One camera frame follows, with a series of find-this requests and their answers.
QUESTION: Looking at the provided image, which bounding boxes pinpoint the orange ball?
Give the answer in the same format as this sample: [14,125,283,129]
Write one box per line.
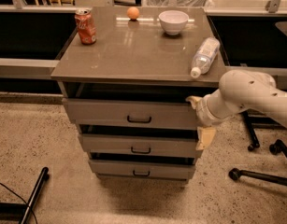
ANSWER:
[127,7,140,21]

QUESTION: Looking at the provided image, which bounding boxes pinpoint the white bowl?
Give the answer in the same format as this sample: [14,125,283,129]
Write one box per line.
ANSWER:
[158,10,189,35]

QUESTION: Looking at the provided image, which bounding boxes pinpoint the grey drawer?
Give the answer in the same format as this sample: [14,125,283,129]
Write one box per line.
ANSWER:
[88,160,195,180]
[79,134,202,158]
[63,98,197,130]

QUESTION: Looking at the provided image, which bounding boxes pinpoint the black cable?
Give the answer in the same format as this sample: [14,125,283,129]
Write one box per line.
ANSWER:
[0,177,39,224]

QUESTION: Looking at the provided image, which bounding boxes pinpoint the black caster leg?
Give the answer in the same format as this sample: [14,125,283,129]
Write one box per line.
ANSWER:
[269,139,287,159]
[242,111,260,151]

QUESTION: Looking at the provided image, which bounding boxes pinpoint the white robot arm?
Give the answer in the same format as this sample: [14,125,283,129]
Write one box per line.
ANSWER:
[186,70,287,150]

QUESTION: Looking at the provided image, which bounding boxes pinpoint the black chair base leg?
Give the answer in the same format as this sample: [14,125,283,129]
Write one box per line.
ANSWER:
[228,168,287,187]

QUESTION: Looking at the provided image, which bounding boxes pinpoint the red soda can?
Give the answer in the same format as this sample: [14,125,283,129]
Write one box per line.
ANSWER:
[75,9,96,45]

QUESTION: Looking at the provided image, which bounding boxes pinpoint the grey middle drawer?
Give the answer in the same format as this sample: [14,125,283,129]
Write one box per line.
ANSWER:
[79,134,202,158]

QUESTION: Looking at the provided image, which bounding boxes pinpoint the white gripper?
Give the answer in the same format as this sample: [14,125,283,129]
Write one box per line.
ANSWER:
[186,94,224,150]

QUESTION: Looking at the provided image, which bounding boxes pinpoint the grey drawer cabinet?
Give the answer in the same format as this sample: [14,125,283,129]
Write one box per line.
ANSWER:
[50,6,232,185]

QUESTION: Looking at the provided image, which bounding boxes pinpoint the grey top drawer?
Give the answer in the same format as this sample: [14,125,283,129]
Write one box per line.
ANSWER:
[63,98,197,130]

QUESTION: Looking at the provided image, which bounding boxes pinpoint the black caster leg right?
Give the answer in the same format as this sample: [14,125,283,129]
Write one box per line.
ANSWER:
[269,139,287,159]

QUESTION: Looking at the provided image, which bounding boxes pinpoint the black stand leg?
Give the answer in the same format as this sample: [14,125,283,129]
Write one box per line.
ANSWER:
[19,167,50,224]

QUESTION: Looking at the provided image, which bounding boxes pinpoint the clear plastic water bottle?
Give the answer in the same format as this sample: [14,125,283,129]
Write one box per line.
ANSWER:
[190,37,220,78]

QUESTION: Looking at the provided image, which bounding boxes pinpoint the grey bottom drawer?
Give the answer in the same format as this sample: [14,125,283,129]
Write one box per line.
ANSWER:
[88,160,195,180]

